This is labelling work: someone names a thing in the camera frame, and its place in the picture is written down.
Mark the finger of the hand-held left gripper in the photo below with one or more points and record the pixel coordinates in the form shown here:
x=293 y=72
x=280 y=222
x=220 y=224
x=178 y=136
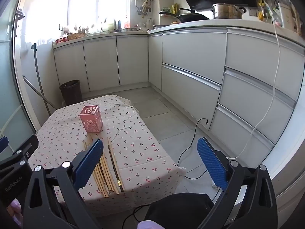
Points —
x=28 y=146
x=3 y=145

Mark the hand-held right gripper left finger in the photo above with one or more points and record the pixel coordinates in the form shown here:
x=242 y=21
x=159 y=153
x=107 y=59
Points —
x=89 y=162

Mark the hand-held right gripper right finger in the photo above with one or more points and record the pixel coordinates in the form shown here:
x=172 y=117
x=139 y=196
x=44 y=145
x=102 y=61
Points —
x=211 y=162

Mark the bundle of wooden chopsticks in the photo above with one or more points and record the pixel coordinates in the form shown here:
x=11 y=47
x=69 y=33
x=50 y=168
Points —
x=101 y=183

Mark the dark chopstick with gold band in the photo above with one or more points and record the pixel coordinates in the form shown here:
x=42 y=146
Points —
x=117 y=171

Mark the plain dark chopstick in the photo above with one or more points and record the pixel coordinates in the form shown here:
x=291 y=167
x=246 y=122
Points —
x=109 y=184

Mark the pink perforated utensil holder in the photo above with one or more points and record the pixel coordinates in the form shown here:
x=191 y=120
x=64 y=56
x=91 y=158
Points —
x=93 y=124

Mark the person's left hand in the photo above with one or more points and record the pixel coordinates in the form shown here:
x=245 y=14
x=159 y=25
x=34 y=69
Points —
x=15 y=216

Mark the person's right hand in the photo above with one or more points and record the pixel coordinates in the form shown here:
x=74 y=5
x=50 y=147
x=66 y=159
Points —
x=149 y=225

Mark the cherry print tablecloth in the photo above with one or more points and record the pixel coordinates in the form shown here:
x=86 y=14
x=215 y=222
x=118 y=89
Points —
x=143 y=152

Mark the grey metal pole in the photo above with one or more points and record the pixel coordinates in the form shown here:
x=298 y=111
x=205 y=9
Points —
x=40 y=92

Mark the black pants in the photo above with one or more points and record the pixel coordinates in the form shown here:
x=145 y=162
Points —
x=178 y=207

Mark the brown wicker trash bin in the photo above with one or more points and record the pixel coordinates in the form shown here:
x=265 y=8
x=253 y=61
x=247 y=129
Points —
x=71 y=93

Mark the frosted glass sliding door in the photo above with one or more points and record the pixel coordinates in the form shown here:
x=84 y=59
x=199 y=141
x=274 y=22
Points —
x=9 y=76

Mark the white cabinet with doors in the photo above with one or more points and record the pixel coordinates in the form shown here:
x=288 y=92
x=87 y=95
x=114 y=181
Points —
x=100 y=62

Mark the red plastic basket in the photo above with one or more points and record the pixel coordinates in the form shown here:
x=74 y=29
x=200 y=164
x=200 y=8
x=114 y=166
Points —
x=62 y=40

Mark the white cabinet with drawers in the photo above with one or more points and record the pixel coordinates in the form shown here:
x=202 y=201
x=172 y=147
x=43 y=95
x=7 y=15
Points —
x=190 y=52

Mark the woven wicker basket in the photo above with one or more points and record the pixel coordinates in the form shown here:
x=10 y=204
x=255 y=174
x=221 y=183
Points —
x=76 y=36

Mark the white plastic container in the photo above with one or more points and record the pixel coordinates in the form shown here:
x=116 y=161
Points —
x=107 y=25

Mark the steel basin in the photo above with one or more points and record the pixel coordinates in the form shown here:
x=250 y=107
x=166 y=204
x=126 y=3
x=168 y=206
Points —
x=129 y=29

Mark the white kitchen countertop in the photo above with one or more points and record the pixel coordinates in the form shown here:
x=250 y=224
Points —
x=214 y=22

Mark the red patterned packet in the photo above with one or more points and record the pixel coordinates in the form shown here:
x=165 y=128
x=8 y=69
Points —
x=127 y=24

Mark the steel pan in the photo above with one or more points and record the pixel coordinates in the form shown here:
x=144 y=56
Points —
x=158 y=26

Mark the black wok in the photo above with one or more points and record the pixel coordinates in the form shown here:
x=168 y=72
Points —
x=190 y=18

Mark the steel cooking pot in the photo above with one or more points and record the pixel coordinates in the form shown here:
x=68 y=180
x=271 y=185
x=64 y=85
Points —
x=226 y=13

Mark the white electric kettle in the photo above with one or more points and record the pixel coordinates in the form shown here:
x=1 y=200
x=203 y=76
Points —
x=149 y=24

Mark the yellow scissors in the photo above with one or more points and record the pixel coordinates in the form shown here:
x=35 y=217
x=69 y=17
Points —
x=261 y=14

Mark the bright kitchen window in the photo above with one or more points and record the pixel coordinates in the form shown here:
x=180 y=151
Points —
x=100 y=0

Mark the black wall hook rack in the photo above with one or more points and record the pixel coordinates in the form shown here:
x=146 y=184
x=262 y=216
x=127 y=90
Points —
x=60 y=28

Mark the white wall socket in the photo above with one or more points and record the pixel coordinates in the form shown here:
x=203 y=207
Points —
x=252 y=11

